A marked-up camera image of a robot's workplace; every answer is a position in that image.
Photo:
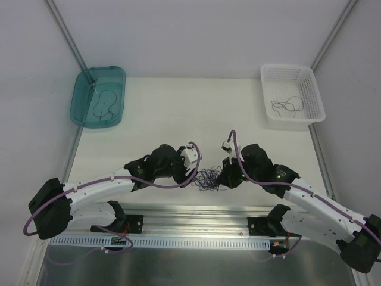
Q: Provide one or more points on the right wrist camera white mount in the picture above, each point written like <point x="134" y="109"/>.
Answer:
<point x="232" y="148"/>

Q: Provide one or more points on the white perforated plastic basket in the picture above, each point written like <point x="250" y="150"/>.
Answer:
<point x="291" y="96"/>

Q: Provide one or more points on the right aluminium frame post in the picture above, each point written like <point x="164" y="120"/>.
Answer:
<point x="344" y="16"/>

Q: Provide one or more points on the white slotted cable duct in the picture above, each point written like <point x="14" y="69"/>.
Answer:
<point x="162" y="242"/>

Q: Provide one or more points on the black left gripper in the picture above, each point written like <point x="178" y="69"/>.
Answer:
<point x="183" y="174"/>

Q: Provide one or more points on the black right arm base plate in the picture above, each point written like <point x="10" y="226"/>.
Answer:
<point x="258" y="226"/>

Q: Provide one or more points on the left aluminium frame post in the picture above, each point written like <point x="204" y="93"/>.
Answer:
<point x="60" y="22"/>

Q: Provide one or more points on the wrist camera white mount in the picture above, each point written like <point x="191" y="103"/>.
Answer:
<point x="232" y="148"/>
<point x="189" y="155"/>

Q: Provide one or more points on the aluminium mounting rail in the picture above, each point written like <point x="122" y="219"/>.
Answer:
<point x="195" y="221"/>

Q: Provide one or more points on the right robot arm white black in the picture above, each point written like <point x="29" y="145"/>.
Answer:
<point x="353" y="236"/>

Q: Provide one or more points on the aluminium frame post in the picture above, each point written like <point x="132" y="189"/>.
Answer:
<point x="60" y="22"/>
<point x="344" y="16"/>

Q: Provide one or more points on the teal plastic bin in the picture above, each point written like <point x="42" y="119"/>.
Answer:
<point x="98" y="97"/>

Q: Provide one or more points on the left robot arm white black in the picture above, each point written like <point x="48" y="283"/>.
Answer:
<point x="59" y="206"/>

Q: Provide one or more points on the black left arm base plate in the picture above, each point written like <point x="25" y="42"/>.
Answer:
<point x="133" y="224"/>

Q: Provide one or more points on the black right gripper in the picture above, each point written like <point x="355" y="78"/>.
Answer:
<point x="229" y="174"/>

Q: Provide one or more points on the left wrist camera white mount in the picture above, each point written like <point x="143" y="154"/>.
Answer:
<point x="189" y="155"/>

